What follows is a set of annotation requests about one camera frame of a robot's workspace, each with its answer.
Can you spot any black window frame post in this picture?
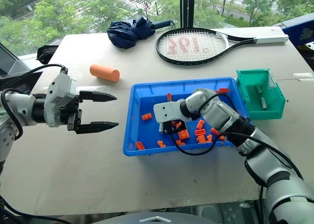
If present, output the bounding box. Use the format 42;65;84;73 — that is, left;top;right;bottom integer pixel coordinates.
180;0;196;29

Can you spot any strip of clear tape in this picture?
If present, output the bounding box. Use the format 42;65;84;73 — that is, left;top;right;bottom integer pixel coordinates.
293;72;314;82

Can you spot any navy folded umbrella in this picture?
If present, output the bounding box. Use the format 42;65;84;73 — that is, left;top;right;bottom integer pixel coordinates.
107;16;172;50

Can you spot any blue plastic bin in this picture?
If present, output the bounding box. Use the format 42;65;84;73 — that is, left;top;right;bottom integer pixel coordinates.
122;76;253;157

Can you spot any dark slanted panel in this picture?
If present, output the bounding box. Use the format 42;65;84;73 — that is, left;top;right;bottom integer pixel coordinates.
0;43;43;93

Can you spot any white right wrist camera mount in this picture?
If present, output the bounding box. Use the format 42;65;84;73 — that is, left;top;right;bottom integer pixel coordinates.
153;101;187;124

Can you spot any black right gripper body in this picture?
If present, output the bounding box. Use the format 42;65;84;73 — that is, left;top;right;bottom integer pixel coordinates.
162;120;187;136

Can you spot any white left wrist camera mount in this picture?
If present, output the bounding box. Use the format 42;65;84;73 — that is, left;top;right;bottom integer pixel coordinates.
44;73;78;128

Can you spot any orange foam cylinder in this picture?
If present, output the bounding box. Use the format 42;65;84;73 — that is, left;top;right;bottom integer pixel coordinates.
89;64;121;83

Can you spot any black bundle at table edge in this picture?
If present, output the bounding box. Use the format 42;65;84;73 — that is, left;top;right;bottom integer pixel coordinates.
36;45;59;65

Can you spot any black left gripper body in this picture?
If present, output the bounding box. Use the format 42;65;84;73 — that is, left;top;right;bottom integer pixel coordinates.
58;96;83;132

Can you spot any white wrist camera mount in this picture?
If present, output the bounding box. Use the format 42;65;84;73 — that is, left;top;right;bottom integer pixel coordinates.
153;101;187;124
44;73;78;128

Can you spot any black white tennis racket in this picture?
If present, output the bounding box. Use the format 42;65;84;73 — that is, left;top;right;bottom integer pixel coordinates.
156;27;289;66

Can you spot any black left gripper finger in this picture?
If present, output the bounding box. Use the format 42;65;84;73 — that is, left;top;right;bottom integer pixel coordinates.
78;90;117;103
75;121;120;135

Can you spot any green plastic bin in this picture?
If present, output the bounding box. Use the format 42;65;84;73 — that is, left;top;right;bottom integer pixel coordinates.
235;68;287;120

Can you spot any blue structure beside table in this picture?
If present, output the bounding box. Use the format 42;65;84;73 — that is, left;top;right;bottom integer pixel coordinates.
279;13;314;49

